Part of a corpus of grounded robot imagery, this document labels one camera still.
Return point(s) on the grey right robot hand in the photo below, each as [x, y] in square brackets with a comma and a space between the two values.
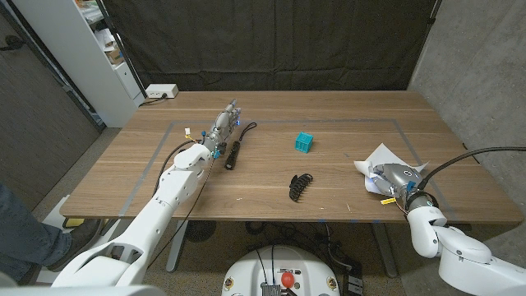
[396, 177]

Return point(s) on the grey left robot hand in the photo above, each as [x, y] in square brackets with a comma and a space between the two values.
[222, 127]

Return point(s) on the white paper sheet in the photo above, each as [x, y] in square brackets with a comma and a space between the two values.
[382, 154]

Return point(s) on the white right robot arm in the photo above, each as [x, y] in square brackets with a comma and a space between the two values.
[452, 251]

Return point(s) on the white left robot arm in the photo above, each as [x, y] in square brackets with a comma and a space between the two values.
[164, 201]

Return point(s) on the teal lattice block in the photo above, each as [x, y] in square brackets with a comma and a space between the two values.
[304, 142]

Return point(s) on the black hair clip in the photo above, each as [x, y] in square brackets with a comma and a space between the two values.
[299, 187]

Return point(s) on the white power outlet box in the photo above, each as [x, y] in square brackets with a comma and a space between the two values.
[161, 90]

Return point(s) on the grey table leg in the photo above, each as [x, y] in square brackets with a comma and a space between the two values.
[176, 246]
[386, 251]

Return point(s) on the black fabric backdrop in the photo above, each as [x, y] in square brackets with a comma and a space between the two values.
[267, 41]

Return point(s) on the black round ribbed object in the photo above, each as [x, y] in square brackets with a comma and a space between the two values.
[200, 231]

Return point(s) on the black floor power strip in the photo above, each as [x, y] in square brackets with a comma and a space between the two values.
[353, 283]

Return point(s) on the black backdrop stand pole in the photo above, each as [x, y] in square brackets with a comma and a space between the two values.
[435, 10]
[123, 51]

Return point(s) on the cardboard box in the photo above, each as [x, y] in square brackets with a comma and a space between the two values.
[114, 56]

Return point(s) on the white robot torso base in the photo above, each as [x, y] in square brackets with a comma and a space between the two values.
[255, 267]

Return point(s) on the red emergency stop button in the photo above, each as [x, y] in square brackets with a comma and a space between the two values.
[287, 279]

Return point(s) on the white shelf cabinet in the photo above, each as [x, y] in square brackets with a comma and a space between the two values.
[78, 49]

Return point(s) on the small yellow object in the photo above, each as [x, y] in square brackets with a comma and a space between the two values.
[74, 223]

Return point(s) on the dark person's shoe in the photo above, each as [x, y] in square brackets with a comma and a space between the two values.
[80, 238]

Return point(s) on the white robot chest cover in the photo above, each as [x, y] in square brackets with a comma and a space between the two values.
[82, 291]

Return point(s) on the person's leg in jeans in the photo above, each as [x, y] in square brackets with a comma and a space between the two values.
[24, 242]

